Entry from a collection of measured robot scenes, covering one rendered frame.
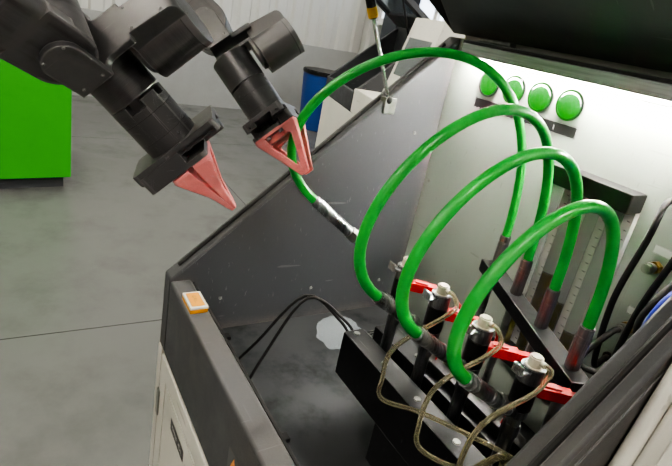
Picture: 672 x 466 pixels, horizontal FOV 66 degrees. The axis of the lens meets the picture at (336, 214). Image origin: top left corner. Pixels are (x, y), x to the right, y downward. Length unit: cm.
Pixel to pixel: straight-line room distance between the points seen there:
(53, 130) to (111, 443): 242
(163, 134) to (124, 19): 11
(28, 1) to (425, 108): 81
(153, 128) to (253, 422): 39
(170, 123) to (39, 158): 345
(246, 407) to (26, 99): 331
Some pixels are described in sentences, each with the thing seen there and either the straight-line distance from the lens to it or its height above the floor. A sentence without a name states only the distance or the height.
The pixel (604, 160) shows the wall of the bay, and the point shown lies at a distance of 91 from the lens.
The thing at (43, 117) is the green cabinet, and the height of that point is 50.
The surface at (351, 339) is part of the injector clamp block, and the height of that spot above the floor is 98.
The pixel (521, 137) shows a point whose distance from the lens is 86.
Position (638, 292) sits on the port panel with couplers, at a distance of 89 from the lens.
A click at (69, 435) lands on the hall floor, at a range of 208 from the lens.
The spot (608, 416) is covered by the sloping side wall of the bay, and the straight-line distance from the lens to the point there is 57.
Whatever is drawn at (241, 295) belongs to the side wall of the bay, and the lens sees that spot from 106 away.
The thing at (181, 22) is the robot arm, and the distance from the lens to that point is 52.
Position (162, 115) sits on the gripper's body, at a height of 132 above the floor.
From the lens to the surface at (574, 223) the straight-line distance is 72.
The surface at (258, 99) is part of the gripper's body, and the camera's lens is 76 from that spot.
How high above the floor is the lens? 144
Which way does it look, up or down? 20 degrees down
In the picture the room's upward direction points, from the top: 11 degrees clockwise
